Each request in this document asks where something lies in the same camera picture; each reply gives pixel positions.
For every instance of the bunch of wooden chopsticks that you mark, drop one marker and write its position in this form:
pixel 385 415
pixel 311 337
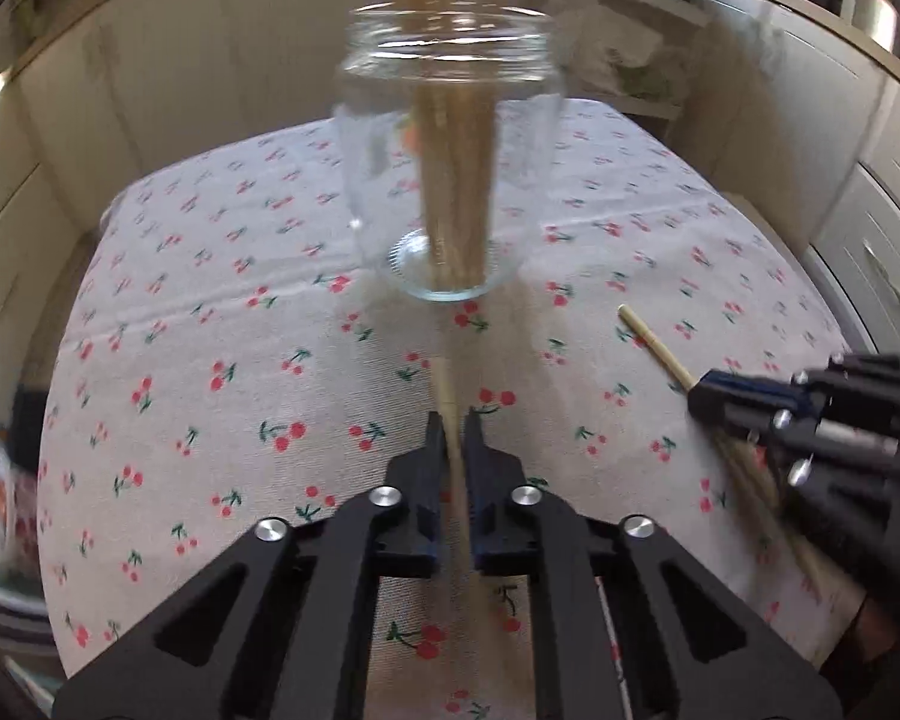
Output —
pixel 450 165

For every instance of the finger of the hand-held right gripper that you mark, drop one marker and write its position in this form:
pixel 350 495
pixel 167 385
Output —
pixel 727 412
pixel 757 388

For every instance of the white plastic bag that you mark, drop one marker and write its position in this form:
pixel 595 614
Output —
pixel 615 60

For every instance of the cherry print tablecloth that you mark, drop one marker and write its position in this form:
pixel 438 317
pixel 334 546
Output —
pixel 232 315

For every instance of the cream drawer unit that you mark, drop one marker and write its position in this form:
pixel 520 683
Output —
pixel 870 240

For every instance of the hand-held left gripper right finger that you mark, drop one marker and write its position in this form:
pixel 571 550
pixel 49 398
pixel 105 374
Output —
pixel 474 465

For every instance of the striped floor mat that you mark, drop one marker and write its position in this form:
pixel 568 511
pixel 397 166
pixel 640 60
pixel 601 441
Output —
pixel 15 622

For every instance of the white shelf rack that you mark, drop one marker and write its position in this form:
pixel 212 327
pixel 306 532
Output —
pixel 649 106

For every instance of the clear glass jar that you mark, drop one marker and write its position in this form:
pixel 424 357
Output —
pixel 367 165

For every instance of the long wooden chopstick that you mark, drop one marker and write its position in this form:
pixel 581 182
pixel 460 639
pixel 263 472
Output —
pixel 656 345
pixel 448 412
pixel 750 476

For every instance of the person's right forearm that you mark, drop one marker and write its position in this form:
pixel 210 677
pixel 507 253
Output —
pixel 892 660

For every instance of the clear bag with orange contents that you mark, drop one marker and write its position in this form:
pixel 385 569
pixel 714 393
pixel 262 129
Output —
pixel 0 495

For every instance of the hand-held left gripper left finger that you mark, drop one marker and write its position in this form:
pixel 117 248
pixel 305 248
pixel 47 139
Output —
pixel 439 465

